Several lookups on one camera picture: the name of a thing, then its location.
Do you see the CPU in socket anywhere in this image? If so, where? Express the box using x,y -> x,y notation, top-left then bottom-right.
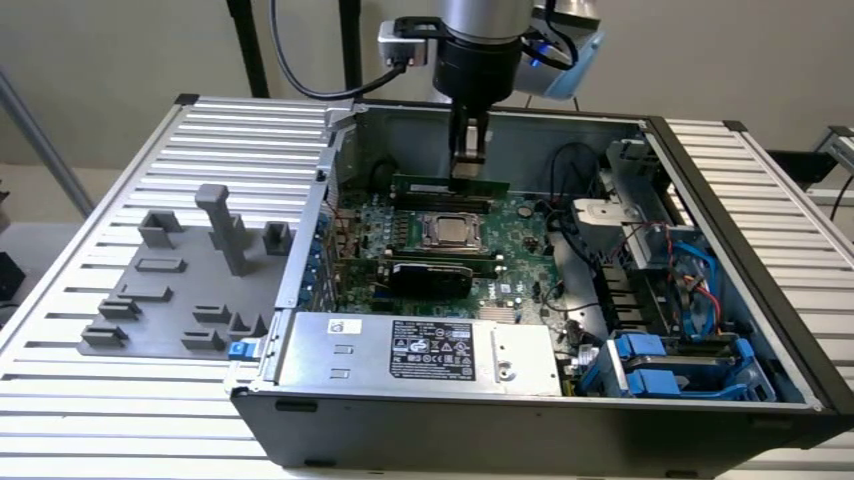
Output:
410,210 -> 489,255

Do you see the black graphics card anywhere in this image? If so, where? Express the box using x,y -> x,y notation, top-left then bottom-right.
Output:
384,261 -> 476,302

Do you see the grey parts rack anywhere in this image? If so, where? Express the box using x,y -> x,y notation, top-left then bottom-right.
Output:
77,183 -> 296,358

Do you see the silver power supply unit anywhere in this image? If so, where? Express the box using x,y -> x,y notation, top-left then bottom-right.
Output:
264,311 -> 563,398

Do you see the green RAM stick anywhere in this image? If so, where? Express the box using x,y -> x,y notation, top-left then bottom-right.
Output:
389,172 -> 512,200

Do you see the green motherboard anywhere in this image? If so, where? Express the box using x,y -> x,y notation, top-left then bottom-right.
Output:
306,191 -> 605,351

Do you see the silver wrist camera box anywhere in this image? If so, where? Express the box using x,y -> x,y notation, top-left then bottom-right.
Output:
374,16 -> 444,68

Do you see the grey metal pole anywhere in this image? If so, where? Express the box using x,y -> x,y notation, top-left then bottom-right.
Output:
0,64 -> 96,219

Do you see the blue SATA wire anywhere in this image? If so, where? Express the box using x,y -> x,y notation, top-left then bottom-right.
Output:
669,238 -> 725,337

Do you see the red wire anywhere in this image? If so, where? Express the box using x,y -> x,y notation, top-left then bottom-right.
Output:
656,224 -> 729,335

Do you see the silver metal drive cage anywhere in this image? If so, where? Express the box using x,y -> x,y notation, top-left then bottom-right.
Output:
569,138 -> 699,274

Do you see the blue disk bay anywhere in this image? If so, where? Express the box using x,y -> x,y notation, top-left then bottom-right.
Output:
577,329 -> 783,403

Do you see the black fan shroud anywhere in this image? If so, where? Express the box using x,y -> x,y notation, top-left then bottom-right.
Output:
591,263 -> 672,332

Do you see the blue case latch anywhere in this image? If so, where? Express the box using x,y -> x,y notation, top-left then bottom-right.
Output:
225,338 -> 260,362

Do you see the black camera cable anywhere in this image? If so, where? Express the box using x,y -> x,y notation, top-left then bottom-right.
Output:
268,0 -> 409,100

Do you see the black looped wire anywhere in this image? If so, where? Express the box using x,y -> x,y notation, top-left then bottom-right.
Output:
547,141 -> 605,204

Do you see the black box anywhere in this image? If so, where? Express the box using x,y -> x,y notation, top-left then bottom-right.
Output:
0,251 -> 26,304

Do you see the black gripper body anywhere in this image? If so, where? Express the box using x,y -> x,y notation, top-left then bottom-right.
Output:
430,35 -> 523,121

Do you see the black RAM slot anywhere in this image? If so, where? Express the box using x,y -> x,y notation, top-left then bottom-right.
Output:
377,251 -> 503,267
392,195 -> 496,212

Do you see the black tripod leg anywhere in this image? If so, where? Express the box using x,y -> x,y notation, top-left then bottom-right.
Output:
341,0 -> 366,99
224,0 -> 272,99

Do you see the black open PC case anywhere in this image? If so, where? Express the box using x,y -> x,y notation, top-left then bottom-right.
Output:
228,98 -> 854,470

